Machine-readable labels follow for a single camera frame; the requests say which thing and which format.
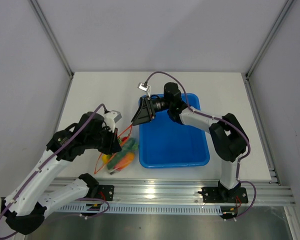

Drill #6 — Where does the aluminium frame post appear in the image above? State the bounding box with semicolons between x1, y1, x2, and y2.
28;0;74;79
245;0;297;80

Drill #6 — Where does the aluminium mounting rail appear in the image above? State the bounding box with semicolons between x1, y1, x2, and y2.
43;177;296;206

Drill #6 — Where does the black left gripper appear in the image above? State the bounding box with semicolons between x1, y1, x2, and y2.
85;124;122;155

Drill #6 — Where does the clear zip top bag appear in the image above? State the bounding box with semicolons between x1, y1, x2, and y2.
93;124;139;175

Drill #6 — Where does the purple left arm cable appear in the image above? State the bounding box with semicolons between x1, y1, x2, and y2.
0;103;108;238

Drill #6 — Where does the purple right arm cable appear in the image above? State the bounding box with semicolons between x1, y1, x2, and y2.
144;71;252;181

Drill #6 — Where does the left aluminium frame post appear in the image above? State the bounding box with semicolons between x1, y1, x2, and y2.
28;0;74;79

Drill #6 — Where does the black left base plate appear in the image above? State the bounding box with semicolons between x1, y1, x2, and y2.
96;185;115;202

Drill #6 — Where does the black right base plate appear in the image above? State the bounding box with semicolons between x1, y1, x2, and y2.
197;186;249;204

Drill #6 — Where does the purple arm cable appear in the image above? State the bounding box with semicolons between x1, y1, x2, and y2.
0;103;108;238
144;71;252;181

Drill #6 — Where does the dark green cucumber toy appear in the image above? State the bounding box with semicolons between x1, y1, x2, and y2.
106;137;139;171

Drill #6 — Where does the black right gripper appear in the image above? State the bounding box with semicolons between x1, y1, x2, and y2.
131;96;172;127

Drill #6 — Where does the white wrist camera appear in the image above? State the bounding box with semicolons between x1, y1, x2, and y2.
137;82;151;97
103;110;122;133

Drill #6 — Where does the yellow orange mango toy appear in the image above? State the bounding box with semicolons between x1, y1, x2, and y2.
101;154;113;165

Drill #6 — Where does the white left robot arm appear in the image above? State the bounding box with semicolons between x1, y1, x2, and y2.
1;110;122;235

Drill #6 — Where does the right aluminium frame post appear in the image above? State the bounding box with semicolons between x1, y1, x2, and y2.
245;0;297;80

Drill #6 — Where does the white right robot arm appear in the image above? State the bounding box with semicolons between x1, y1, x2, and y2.
131;82;251;203

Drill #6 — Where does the white slotted cable duct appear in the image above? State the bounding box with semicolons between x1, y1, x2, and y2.
57;202;223;216

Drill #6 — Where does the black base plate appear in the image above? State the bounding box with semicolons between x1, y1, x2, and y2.
96;185;115;202
197;186;249;204

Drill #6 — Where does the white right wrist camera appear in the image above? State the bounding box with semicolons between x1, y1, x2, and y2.
137;82;151;97

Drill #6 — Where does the blue plastic bin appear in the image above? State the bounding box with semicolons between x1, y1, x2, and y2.
138;92;211;169

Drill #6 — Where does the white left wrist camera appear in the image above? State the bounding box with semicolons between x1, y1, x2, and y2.
103;110;122;133

